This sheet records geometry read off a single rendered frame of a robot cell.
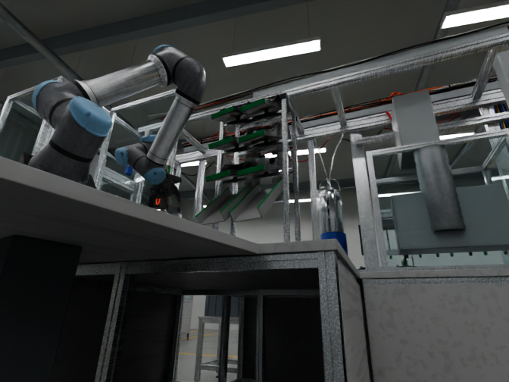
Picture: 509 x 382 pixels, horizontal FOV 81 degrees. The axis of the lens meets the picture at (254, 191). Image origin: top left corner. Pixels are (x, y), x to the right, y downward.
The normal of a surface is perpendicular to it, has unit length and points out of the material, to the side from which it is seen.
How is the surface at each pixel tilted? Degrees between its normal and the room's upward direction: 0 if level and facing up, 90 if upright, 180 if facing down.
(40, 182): 90
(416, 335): 90
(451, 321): 90
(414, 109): 90
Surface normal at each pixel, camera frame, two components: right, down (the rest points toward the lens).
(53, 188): 0.83, -0.19
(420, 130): -0.38, -0.36
